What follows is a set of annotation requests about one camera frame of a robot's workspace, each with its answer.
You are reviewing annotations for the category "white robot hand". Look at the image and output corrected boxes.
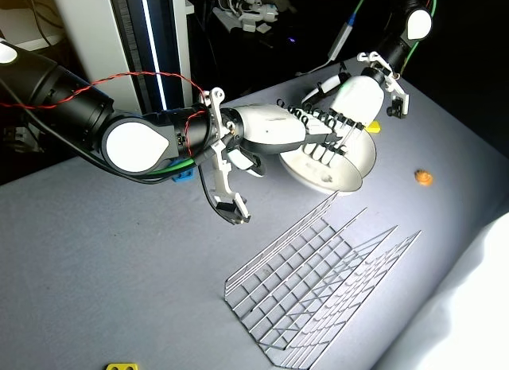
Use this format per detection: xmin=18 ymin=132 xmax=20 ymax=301
xmin=227 ymin=99 xmax=348 ymax=177
xmin=301 ymin=73 xmax=387 ymax=150

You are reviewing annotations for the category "silver wire dish rack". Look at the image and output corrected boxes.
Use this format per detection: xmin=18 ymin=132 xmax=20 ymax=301
xmin=223 ymin=189 xmax=422 ymax=367

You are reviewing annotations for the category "white fabric sheet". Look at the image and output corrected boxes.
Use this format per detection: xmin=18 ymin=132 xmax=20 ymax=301
xmin=373 ymin=212 xmax=509 ymax=370

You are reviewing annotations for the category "white dongle with blue plug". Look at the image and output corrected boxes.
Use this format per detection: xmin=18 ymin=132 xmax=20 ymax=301
xmin=296 ymin=0 xmax=375 ymax=76

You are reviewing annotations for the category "grey table cloth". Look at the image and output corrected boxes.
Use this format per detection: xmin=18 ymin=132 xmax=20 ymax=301
xmin=0 ymin=57 xmax=509 ymax=370

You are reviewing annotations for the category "spare white robot hand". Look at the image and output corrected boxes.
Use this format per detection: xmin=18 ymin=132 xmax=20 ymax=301
xmin=212 ymin=0 xmax=279 ymax=33

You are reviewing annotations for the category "blue pentagon block with holes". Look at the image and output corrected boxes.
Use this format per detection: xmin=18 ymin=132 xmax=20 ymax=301
xmin=171 ymin=167 xmax=196 ymax=184

